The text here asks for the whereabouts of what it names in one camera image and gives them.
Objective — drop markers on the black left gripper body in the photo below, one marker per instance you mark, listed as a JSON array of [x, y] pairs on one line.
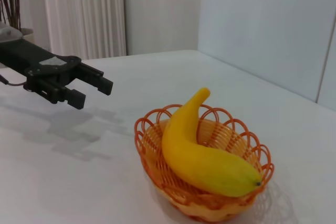
[[26, 56]]

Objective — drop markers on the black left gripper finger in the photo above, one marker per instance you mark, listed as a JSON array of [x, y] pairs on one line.
[[105, 86], [76, 99]]

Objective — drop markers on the orange woven plastic basket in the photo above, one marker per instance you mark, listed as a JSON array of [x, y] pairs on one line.
[[155, 140]]

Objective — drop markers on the yellow banana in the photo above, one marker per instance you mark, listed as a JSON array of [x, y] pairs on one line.
[[197, 161]]

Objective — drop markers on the beige round plant pot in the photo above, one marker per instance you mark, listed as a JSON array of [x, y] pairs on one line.
[[27, 36]]

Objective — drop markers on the white ribbed radiator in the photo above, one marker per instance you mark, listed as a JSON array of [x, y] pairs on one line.
[[84, 11]]

